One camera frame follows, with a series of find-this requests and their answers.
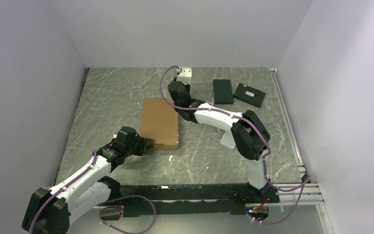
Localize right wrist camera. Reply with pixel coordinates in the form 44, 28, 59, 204
175, 67, 192, 85

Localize black rectangular box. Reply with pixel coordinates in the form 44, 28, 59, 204
213, 79, 234, 104

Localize purple cable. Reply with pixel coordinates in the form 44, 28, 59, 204
29, 150, 157, 234
159, 66, 312, 226

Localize black box with label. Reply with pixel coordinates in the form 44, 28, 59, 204
233, 83, 266, 108

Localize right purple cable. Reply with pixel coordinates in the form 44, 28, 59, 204
159, 66, 312, 226

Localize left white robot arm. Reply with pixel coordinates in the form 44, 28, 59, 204
21, 126, 154, 234

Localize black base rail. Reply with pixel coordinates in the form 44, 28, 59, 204
102, 183, 280, 217

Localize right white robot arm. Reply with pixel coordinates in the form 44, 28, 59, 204
168, 81, 271, 202

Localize white network switch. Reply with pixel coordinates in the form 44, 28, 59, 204
221, 132, 236, 149

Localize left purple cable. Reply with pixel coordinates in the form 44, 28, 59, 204
29, 150, 157, 234

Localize silver open-end wrench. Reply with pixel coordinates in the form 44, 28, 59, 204
206, 98, 214, 105

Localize brown cardboard express box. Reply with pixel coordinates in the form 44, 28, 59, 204
140, 98, 179, 151

